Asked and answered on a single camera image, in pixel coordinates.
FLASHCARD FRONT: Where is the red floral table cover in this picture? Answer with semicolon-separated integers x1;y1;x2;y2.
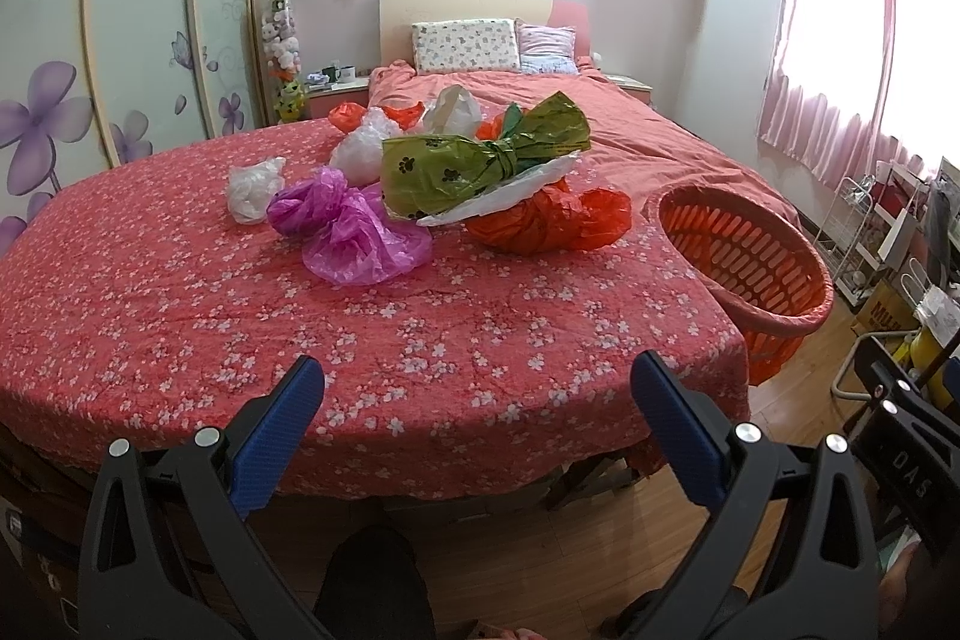
2;122;748;500

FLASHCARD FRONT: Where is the small orange bag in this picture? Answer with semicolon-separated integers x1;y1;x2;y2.
475;113;505;142

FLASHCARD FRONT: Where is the pink window curtain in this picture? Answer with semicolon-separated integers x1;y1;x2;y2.
758;0;958;187

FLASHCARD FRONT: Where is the pink striped pillow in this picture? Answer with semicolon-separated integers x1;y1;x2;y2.
516;23;578;74

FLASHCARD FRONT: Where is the white cream plastic bag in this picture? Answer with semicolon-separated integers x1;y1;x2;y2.
421;85;482;138

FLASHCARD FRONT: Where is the bedside table right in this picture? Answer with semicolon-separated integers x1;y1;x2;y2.
607;74;652;106

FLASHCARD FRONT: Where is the orange plastic laundry basket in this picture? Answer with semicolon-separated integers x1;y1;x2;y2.
646;185;833;385

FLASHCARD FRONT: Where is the white wire shelf rack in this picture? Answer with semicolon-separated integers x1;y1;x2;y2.
814;174;913;312

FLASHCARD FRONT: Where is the cream pink headboard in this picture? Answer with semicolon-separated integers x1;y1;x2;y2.
379;0;592;65

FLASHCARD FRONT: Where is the large orange plastic bag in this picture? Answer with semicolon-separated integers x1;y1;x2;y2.
466;179;633;257

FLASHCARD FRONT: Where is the small clear plastic bag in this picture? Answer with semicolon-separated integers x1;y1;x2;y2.
226;158;286;226

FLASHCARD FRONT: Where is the floral white pillow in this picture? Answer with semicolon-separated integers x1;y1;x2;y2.
412;18;521;74

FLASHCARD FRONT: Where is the wardrobe with purple flowers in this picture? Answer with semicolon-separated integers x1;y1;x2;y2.
2;0;267;247

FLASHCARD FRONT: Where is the green plush toy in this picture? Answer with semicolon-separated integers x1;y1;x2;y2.
274;80;308;124

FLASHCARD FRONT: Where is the plush toy display tube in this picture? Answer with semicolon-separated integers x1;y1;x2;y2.
259;0;306;124

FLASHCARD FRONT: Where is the pink bedside table left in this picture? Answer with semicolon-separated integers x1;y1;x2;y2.
308;76;370;119

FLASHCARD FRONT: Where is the magenta plastic bag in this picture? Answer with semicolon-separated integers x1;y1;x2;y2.
267;166;433;286

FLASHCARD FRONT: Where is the pink bed duvet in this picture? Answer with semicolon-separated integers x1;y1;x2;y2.
370;58;799;224

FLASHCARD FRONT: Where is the dark green plastic bag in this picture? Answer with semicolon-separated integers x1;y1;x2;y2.
500;103;523;138

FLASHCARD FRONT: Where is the green paw print bag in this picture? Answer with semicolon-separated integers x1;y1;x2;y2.
381;92;590;220

